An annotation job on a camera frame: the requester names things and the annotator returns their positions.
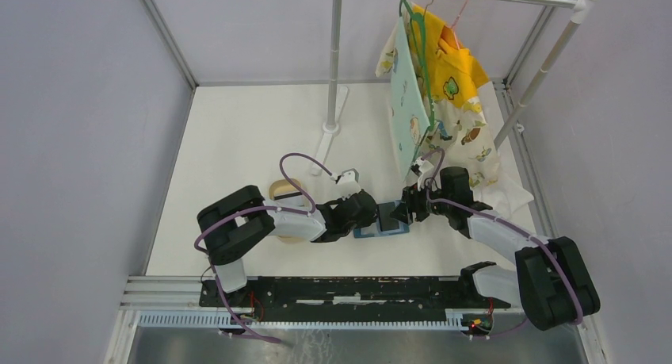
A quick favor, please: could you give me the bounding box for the silver white clothes rack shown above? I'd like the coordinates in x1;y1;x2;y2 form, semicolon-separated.
311;0;605;177

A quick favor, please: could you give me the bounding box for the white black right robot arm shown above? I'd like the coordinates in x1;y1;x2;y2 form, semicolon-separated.
390;167;601;331

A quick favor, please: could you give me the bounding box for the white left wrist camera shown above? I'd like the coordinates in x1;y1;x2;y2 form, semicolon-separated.
332;168;361;199

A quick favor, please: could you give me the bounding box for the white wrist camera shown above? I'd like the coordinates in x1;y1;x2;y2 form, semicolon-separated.
410;157;435;190
332;168;361;199

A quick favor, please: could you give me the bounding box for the mint cartoon print cloth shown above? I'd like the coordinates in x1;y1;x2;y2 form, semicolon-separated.
390;18;430;181

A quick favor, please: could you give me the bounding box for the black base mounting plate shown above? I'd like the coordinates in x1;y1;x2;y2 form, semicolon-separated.
199;276;510;322

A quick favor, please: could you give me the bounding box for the white cartoon print garment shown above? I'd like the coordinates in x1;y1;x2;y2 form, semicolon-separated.
376;18;533;216

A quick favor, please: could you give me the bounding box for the green clothes hanger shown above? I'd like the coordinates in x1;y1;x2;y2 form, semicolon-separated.
399;0;436;133

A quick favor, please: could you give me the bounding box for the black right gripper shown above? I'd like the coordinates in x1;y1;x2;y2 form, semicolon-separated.
388;177;452;225

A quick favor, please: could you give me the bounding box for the beige oval card tray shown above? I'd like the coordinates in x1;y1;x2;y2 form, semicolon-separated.
269;179;307;244

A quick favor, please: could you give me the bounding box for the yellow child shirt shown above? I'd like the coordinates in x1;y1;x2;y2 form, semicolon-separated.
414;5;490;114

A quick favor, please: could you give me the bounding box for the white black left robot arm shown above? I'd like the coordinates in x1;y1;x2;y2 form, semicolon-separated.
194;185;377;307

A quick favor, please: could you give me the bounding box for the pink clothes hanger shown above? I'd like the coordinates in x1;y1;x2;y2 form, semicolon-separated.
422;0;469;48

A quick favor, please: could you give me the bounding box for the white slotted cable duct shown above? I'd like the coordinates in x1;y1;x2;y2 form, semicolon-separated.
138;311;468;331

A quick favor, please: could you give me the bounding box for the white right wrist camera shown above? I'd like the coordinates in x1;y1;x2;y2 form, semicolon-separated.
410;157;435;190

